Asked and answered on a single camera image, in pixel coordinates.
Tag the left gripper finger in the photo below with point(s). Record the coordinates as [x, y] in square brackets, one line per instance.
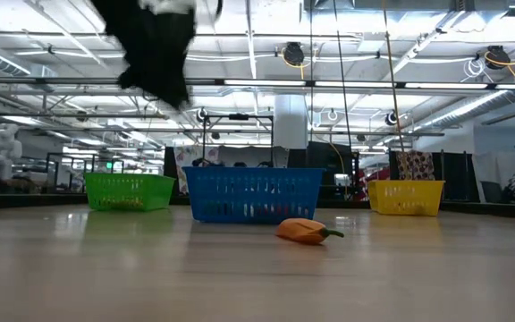
[163, 76]

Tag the blue plastic basket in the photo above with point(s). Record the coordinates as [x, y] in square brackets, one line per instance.
[253, 197]

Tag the floral patterned cloth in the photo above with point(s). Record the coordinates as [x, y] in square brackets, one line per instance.
[186, 156]

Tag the long LED light bar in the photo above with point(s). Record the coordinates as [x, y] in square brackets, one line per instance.
[262, 83]

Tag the green exit sign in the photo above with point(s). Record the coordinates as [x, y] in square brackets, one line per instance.
[109, 166]

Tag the green plastic basket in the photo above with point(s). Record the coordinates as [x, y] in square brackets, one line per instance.
[128, 192]

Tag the white building pillar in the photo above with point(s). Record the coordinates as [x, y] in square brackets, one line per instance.
[291, 125]

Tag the white humanoid robot figure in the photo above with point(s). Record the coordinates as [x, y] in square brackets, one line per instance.
[5, 147]

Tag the black room divider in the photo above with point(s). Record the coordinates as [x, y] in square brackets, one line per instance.
[324, 156]

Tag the orange toy chili pepper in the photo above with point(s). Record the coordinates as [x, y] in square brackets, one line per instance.
[302, 231]

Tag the red brown patterned cloth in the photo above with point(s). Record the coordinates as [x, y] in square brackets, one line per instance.
[416, 165]

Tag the yellow plastic basket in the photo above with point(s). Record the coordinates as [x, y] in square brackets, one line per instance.
[407, 199]

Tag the black fabric partition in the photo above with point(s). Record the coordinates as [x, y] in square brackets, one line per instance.
[456, 179]

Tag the white hanging sheet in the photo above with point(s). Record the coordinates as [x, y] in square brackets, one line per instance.
[490, 174]

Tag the black metal gantry frame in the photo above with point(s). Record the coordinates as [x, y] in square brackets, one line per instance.
[238, 116]

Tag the silver ventilation duct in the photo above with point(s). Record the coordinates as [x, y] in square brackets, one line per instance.
[463, 112]

